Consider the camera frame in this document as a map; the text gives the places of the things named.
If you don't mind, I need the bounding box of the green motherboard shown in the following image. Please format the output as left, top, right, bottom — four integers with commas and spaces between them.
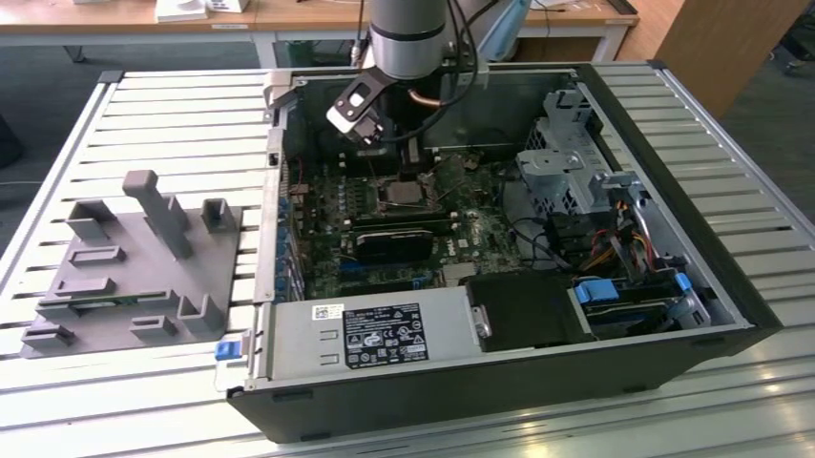
283, 152, 529, 302

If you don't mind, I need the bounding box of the grey parts rack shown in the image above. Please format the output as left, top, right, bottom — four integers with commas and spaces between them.
17, 169, 247, 359

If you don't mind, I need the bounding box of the black office chair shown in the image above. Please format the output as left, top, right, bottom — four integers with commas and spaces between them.
779, 28, 815, 77

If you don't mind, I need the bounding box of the black open PC case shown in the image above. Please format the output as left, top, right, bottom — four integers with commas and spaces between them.
212, 60, 784, 445

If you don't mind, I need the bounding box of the green RAM stick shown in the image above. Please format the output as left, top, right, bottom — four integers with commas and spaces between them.
38, 294, 168, 310

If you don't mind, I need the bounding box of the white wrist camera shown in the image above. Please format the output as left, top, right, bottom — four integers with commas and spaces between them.
324, 70, 391, 145

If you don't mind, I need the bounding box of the black wire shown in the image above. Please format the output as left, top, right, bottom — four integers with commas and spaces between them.
507, 217, 575, 274

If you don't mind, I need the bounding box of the wooden desk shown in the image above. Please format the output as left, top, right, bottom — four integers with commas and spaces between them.
0, 0, 641, 63

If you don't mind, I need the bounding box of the black RAM slot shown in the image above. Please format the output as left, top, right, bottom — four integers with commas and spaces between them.
347, 160, 444, 176
343, 150, 440, 163
349, 222, 457, 237
348, 213, 452, 225

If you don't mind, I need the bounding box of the silver CPU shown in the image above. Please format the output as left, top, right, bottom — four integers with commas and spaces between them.
380, 182, 427, 204

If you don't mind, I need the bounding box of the silver power supply unit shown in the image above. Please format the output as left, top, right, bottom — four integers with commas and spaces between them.
244, 285, 485, 390

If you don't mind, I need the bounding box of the coloured power wire bundle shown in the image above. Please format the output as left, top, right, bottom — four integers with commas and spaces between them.
589, 228, 659, 269

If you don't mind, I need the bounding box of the CPU socket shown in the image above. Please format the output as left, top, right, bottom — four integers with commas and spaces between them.
375, 175, 444, 217

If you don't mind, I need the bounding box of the black plastic shroud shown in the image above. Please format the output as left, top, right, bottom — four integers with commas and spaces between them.
465, 274, 599, 353

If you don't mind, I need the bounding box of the wooden cabinet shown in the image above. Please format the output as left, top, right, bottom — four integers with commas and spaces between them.
613, 0, 813, 120

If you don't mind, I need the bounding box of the metal drive cage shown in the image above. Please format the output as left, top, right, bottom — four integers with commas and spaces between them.
515, 85, 644, 216

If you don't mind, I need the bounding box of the silver chipset heat sink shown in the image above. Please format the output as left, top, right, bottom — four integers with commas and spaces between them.
441, 261, 479, 287

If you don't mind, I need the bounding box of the blue disk carrier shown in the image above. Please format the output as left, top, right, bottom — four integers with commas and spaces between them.
572, 279, 623, 304

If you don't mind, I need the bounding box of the black graphics card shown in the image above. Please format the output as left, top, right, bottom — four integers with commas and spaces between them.
349, 228, 435, 266

